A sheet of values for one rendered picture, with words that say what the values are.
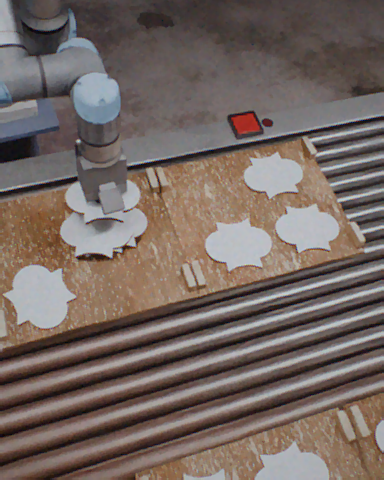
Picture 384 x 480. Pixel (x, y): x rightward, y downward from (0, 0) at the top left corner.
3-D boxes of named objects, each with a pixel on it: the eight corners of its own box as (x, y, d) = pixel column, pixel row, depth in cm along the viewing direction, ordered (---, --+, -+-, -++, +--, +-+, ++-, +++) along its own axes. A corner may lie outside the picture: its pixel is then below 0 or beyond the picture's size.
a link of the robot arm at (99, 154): (126, 142, 105) (81, 153, 103) (126, 158, 109) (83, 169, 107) (112, 112, 109) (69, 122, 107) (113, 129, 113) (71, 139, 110)
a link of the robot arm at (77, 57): (34, 38, 104) (48, 81, 98) (96, 31, 107) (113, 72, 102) (37, 72, 110) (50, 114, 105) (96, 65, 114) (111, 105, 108)
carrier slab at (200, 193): (151, 174, 145) (152, 170, 143) (302, 142, 155) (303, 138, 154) (198, 299, 127) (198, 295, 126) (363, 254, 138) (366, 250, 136)
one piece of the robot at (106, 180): (87, 180, 102) (92, 230, 116) (136, 167, 105) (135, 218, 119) (68, 130, 108) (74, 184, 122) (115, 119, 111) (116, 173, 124)
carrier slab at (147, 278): (-22, 210, 134) (-24, 206, 133) (150, 174, 145) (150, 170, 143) (3, 351, 117) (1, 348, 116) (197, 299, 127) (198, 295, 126)
